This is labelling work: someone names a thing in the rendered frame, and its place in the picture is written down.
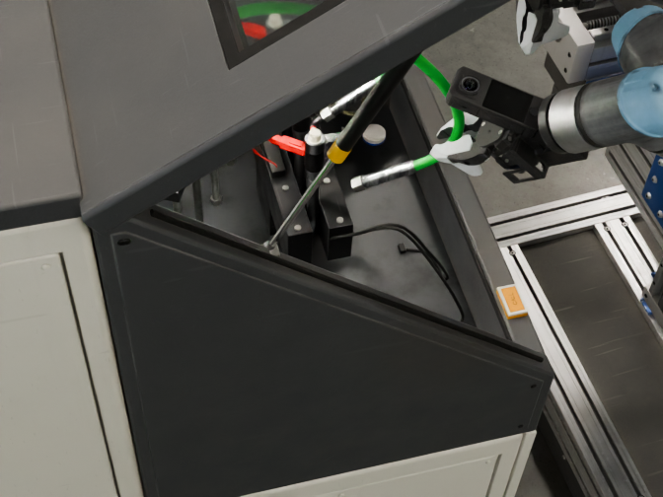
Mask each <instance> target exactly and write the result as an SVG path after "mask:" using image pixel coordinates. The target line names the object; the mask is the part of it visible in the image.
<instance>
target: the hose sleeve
mask: <svg viewBox="0 0 663 497"><path fill-rule="evenodd" d="M413 161H415V160H410V161H406V162H403V163H399V164H398V165H394V166H391V167H388V168H385V169H382V170H380V171H376V172H374V173H369V174H367V175H364V176H362V179H361V181H362V184H363V186H364V187H366V188H368V187H371V186H376V185H378V184H381V183H384V182H387V181H390V180H393V179H397V178H403V177H405V176H410V175H412V174H415V173H417V172H418V171H417V170H416V169H415V168H414V166H413Z"/></svg>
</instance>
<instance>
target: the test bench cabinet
mask: <svg viewBox="0 0 663 497"><path fill-rule="evenodd" d="M536 434H537V431H536V430H535V431H531V432H526V433H522V434H517V435H513V436H508V437H504V438H499V439H495V440H491V441H486V442H482V443H477V444H473V445H468V446H464V447H460V448H456V449H451V450H447V451H442V452H438V453H434V454H429V455H425V456H420V457H416V458H411V459H407V460H402V461H394V462H390V463H385V464H381V465H377V466H372V467H368V468H363V469H359V470H354V471H351V472H346V473H342V474H337V475H333V476H328V477H324V478H320V479H315V480H311V481H306V482H302V483H297V484H293V485H288V486H284V487H279V488H275V489H270V490H266V491H262V492H258V493H254V494H249V495H245V496H240V497H514V496H515V493H516V490H517V488H518V485H519V482H520V479H521V476H522V473H523V470H524V468H525V465H526V462H527V459H528V456H529V453H530V451H531V448H532V446H533V443H534V440H535V437H536Z"/></svg>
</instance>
